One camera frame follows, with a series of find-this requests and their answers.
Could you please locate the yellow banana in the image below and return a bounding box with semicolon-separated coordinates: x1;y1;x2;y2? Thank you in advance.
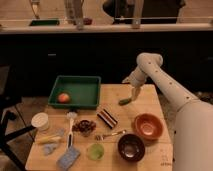
36;136;62;144

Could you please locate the green plastic tray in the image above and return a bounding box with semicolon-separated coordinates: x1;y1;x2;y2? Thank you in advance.
48;75;101;110

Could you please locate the dark red object on shelf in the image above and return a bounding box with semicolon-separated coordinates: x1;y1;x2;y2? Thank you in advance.
83;18;93;25

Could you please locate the striped black white block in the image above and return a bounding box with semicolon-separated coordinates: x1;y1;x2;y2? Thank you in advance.
97;109;118;129

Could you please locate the orange bowl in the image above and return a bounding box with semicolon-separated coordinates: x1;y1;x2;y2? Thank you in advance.
133;113;163;140

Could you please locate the white dish brush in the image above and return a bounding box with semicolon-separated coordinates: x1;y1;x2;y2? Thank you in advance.
67;112;77;146

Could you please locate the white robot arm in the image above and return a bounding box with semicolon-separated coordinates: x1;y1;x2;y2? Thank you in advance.
123;52;213;171

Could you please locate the metal fork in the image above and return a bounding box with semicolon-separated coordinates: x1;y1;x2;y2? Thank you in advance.
95;130;127;141

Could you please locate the green object on shelf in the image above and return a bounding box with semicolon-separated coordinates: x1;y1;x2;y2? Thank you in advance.
29;19;60;26

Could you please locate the green small cup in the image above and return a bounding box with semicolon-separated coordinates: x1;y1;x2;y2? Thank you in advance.
87;143;104;160

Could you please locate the dark brown bowl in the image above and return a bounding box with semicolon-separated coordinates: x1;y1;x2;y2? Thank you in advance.
117;134;145;162

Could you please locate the bunch of dark grapes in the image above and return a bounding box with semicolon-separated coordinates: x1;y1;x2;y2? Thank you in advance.
72;120;96;137

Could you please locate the white paper cup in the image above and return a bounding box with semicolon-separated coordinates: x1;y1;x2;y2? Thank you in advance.
31;112;49;131

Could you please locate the black chair frame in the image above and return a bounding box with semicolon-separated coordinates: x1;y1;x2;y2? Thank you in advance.
0;65;34;171

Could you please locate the red apple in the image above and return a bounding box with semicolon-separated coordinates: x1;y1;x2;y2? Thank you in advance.
57;93;70;103

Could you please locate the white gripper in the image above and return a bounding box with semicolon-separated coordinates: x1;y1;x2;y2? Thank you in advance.
122;67;147;101

